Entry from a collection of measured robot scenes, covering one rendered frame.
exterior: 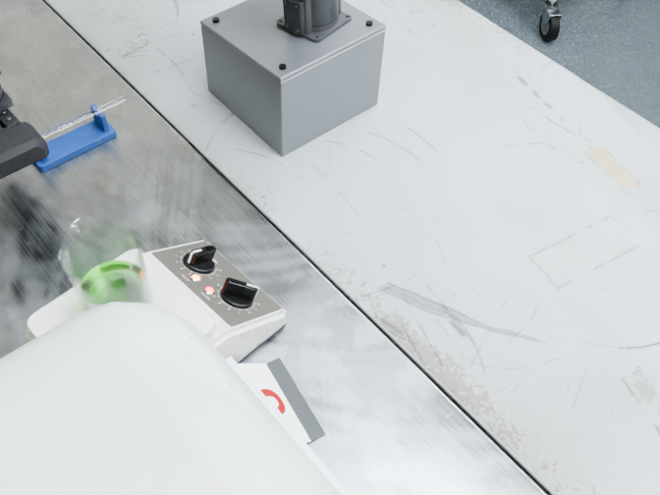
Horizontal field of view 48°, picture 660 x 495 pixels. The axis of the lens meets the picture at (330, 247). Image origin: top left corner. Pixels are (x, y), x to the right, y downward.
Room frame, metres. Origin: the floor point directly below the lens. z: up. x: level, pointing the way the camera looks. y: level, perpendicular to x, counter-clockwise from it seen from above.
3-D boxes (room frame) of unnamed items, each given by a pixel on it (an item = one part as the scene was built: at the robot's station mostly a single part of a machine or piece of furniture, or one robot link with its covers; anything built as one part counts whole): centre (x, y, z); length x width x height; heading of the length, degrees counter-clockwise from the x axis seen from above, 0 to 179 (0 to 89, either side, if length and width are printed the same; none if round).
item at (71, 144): (0.63, 0.31, 0.92); 0.10 x 0.03 x 0.04; 133
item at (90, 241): (0.35, 0.18, 1.03); 0.07 x 0.06 x 0.08; 40
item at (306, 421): (0.30, 0.04, 0.92); 0.09 x 0.06 x 0.04; 32
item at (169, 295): (0.34, 0.17, 0.98); 0.12 x 0.12 x 0.01; 48
